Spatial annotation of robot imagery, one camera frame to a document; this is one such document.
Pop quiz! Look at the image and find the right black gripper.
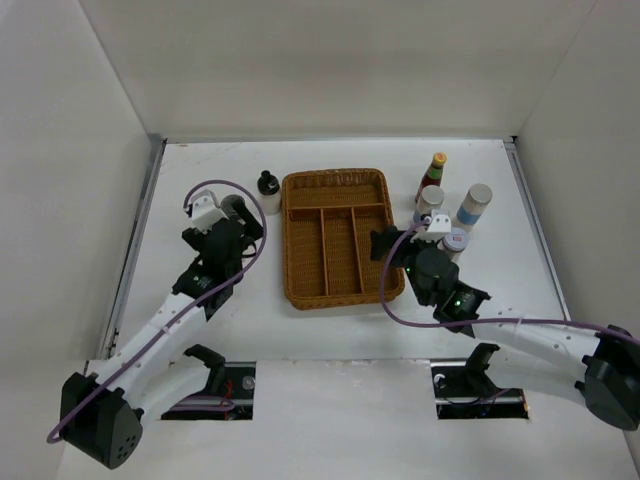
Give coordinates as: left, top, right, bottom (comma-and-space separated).
371, 227, 440, 307

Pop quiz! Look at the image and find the black cap salt shaker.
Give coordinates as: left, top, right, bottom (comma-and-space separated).
257, 170, 281, 215

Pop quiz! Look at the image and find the blue label bead jar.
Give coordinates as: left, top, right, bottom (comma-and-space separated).
455, 183, 493, 232
413, 185, 445, 223

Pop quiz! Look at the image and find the red chili sauce bottle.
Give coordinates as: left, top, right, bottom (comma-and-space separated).
414, 152, 447, 203

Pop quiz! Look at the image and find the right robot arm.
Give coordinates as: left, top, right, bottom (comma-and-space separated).
370, 223, 639, 431

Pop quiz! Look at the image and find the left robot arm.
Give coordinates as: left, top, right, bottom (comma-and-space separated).
47, 207, 266, 470

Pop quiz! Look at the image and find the black top glass grinder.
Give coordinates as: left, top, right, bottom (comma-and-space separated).
220, 194, 249, 224

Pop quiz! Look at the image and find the brown wicker divided tray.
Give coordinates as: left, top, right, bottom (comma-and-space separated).
281, 168, 394, 310

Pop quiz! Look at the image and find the silver lid dark spice jar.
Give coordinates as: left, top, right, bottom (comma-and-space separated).
439, 227, 469, 262

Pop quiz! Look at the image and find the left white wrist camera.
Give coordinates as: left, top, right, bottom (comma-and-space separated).
186, 190, 227, 233

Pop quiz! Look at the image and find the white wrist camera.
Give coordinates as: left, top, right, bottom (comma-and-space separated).
186, 190, 227, 233
425, 209, 452, 240

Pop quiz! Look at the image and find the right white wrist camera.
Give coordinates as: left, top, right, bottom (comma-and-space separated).
425, 209, 452, 240

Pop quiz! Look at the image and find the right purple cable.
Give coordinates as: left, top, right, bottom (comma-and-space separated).
379, 215, 640, 351

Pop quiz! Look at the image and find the left aluminium table rail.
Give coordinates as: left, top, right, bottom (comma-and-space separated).
96, 133, 167, 360

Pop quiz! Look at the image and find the aluminium table rail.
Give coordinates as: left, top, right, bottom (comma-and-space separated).
96, 133, 167, 360
503, 137, 571, 321

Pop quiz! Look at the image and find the right aluminium table rail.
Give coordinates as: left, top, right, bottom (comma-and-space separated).
503, 137, 571, 321

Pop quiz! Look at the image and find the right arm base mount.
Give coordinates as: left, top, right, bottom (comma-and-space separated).
431, 343, 529, 420

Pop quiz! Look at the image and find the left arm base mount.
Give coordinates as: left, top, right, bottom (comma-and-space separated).
161, 344, 257, 421

